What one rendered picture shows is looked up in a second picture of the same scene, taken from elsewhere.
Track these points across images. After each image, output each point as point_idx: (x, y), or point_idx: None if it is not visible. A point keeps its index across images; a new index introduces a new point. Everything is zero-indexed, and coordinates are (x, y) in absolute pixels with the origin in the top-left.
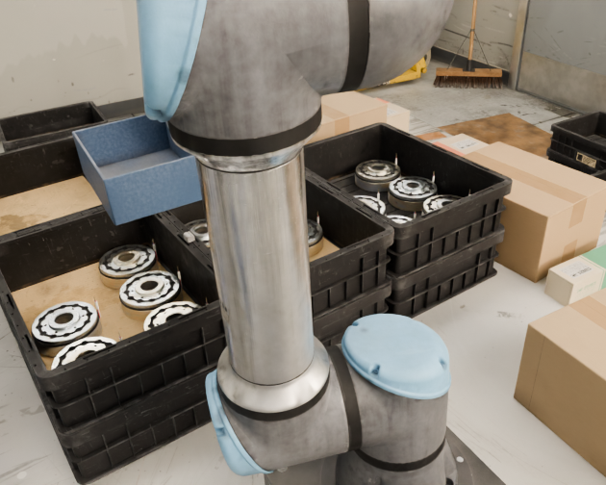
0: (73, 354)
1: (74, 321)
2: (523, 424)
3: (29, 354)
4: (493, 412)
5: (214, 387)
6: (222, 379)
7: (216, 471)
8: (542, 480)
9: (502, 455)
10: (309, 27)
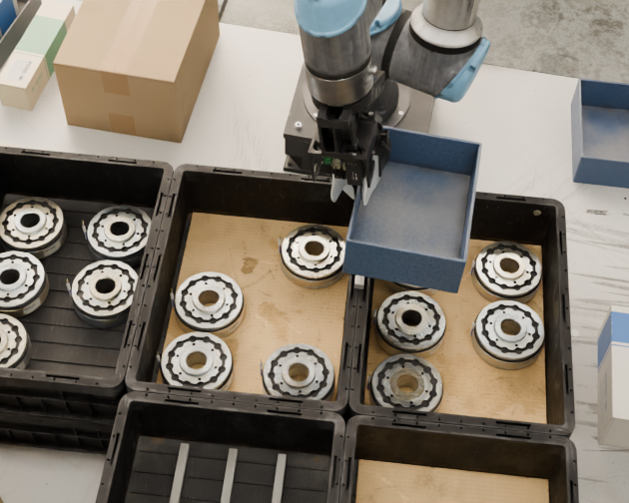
0: (518, 274)
1: (502, 314)
2: (202, 126)
3: (564, 231)
4: (208, 145)
5: (481, 45)
6: (480, 29)
7: None
8: (240, 97)
9: (242, 122)
10: None
